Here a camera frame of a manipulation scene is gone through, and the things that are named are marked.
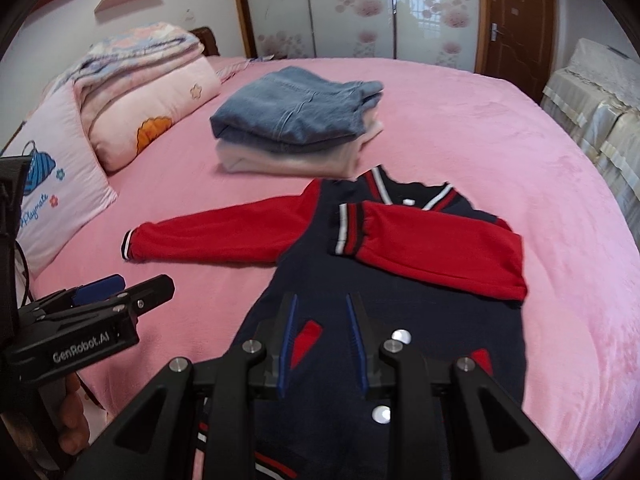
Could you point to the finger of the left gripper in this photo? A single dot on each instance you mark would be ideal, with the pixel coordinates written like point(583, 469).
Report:
point(148, 295)
point(99, 290)

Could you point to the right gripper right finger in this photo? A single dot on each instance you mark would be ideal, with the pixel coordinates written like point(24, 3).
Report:
point(365, 344)

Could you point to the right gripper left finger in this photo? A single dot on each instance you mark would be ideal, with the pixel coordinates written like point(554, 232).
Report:
point(277, 336)

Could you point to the navy red varsity jacket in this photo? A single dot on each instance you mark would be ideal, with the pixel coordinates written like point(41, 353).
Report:
point(423, 260)

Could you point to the person's left hand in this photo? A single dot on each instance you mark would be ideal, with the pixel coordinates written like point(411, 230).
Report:
point(75, 434)

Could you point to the pink cartoon pillow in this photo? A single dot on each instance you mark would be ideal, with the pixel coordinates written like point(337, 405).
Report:
point(66, 186)

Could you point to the pink flower pillow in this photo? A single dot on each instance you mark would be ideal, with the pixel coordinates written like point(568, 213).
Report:
point(121, 121)

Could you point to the folded beige garment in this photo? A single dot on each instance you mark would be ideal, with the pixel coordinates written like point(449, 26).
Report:
point(340, 162)

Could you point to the folded floral quilt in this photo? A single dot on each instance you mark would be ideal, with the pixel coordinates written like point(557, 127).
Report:
point(138, 48)

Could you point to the folded blue jeans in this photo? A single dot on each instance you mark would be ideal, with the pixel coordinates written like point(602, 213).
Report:
point(295, 111)

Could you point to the pink bed cover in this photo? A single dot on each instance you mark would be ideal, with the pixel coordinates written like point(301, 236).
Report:
point(497, 148)

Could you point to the dark wooden headboard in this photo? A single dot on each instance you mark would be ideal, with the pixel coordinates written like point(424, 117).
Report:
point(207, 39)

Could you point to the cream lace covered furniture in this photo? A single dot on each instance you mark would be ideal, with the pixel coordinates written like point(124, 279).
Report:
point(595, 99)

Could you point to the floral sliding wardrobe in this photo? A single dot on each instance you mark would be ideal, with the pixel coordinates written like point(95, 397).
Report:
point(438, 32)

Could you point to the brown wooden door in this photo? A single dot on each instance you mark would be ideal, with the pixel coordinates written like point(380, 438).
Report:
point(516, 41)

